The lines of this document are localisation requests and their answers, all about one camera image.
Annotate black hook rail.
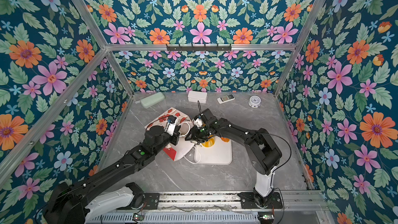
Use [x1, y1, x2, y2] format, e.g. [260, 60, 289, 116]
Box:
[166, 44, 232, 52]

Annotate orange fake croissant bread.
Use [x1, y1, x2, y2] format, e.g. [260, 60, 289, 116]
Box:
[220, 137, 230, 143]

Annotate white plastic box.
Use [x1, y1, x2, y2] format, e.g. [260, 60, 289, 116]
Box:
[188, 91, 207, 104]

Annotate white round clock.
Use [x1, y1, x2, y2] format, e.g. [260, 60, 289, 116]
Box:
[248, 95, 261, 108]

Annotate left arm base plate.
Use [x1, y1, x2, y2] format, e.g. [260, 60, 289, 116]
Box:
[121, 193, 160, 210]

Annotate mint green case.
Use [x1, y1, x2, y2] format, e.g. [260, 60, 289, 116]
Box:
[135, 92, 165, 109]

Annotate red white paper bag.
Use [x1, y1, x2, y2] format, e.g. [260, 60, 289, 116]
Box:
[144, 107, 194, 161]

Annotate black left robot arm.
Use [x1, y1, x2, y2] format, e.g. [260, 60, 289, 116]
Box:
[43, 125, 180, 224]

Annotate white slotted cable duct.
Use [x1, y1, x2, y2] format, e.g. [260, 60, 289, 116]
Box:
[87, 212, 260, 224]

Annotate yellow green fake bread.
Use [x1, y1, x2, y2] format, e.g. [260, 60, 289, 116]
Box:
[202, 138, 215, 148]

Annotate white rectangular tray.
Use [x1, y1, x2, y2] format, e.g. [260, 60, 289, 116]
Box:
[194, 136, 232, 166]

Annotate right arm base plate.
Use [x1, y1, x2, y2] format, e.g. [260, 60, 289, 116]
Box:
[237, 192, 284, 209]

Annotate white remote control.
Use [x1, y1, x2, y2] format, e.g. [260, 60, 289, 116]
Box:
[217, 94, 235, 104]

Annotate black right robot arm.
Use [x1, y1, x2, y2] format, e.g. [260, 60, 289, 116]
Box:
[185, 109, 282, 208]

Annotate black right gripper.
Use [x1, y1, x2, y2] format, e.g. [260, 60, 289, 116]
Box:
[184, 125, 211, 143]

